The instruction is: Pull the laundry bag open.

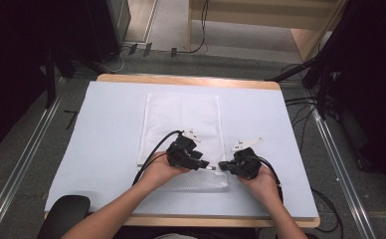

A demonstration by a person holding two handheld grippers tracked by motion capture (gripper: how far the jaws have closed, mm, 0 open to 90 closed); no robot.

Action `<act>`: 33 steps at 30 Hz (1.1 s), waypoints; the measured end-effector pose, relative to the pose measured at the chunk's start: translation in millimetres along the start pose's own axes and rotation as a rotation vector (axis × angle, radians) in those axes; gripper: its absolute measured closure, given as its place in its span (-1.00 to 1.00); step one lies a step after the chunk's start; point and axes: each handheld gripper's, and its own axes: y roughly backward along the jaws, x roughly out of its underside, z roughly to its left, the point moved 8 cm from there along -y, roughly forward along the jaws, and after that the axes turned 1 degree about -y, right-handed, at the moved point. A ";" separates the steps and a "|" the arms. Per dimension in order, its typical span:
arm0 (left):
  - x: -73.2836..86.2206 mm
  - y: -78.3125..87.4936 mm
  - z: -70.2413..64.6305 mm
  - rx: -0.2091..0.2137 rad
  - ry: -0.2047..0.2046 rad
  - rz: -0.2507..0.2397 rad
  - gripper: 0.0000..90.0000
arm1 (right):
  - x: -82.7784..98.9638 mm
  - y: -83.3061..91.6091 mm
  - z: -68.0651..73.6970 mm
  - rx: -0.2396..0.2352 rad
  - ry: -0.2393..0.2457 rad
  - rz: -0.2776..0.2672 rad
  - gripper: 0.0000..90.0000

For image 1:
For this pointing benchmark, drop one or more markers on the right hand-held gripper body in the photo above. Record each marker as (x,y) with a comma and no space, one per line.
(247,164)

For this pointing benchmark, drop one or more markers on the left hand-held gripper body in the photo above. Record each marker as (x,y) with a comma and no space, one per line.
(181,154)

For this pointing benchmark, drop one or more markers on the white mesh laundry bag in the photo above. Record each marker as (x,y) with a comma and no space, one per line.
(181,113)

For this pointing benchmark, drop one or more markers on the person's left hand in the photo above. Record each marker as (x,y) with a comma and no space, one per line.
(161,172)

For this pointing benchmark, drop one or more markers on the person's right hand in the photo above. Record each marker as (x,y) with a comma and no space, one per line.
(264,186)

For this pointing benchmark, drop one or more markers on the person's dark clothing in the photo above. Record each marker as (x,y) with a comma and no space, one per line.
(214,233)

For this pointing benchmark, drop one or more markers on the wooden table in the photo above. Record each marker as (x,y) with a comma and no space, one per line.
(187,79)

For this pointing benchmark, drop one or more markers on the pale blue table mat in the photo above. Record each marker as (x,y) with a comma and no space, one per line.
(101,139)

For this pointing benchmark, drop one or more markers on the black metal stand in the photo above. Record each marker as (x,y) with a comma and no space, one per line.
(293,69)
(50,79)

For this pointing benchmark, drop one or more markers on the dark curtain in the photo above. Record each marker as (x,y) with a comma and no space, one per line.
(12,66)
(370,83)

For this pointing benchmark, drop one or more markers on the black cabinet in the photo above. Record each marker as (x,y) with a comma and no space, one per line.
(106,26)

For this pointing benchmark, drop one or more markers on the metal floor rail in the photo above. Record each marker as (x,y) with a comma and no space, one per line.
(343,179)
(18,172)

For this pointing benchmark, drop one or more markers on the light wooden shelf frame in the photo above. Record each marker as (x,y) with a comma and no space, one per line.
(257,15)

